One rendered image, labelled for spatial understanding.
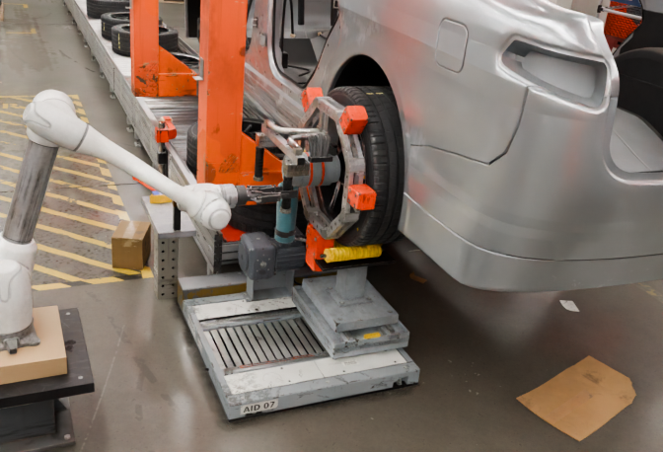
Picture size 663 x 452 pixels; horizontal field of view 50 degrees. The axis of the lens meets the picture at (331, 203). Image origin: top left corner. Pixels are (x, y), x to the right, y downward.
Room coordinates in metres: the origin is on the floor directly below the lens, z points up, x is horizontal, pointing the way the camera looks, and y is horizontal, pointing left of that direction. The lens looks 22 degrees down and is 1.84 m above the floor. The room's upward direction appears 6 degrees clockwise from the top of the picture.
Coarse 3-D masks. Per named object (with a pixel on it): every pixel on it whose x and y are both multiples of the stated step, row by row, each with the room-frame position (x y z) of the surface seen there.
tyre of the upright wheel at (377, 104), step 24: (336, 96) 2.87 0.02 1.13; (360, 96) 2.73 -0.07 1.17; (384, 96) 2.77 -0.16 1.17; (384, 120) 2.64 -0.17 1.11; (384, 144) 2.56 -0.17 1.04; (384, 168) 2.52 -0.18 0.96; (384, 192) 2.51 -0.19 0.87; (360, 216) 2.57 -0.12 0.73; (384, 216) 2.53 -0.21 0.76; (336, 240) 2.74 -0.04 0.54; (360, 240) 2.57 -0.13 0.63; (384, 240) 2.64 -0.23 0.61
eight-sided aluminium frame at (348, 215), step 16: (336, 112) 2.66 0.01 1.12; (304, 144) 2.97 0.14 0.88; (352, 144) 2.61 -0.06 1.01; (352, 160) 2.53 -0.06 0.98; (352, 176) 2.52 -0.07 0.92; (304, 192) 2.90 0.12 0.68; (304, 208) 2.86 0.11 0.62; (352, 208) 2.54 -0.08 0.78; (320, 224) 2.71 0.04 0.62; (336, 224) 2.57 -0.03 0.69; (352, 224) 2.57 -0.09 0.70
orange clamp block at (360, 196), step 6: (354, 186) 2.50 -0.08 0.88; (360, 186) 2.51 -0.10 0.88; (366, 186) 2.52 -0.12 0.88; (348, 192) 2.50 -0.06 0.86; (354, 192) 2.46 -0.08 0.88; (360, 192) 2.44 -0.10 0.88; (366, 192) 2.45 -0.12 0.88; (372, 192) 2.45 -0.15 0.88; (348, 198) 2.50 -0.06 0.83; (354, 198) 2.45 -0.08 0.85; (360, 198) 2.43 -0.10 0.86; (366, 198) 2.44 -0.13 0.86; (372, 198) 2.45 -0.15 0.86; (354, 204) 2.44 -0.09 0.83; (360, 204) 2.43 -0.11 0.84; (366, 204) 2.44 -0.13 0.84; (372, 204) 2.46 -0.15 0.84
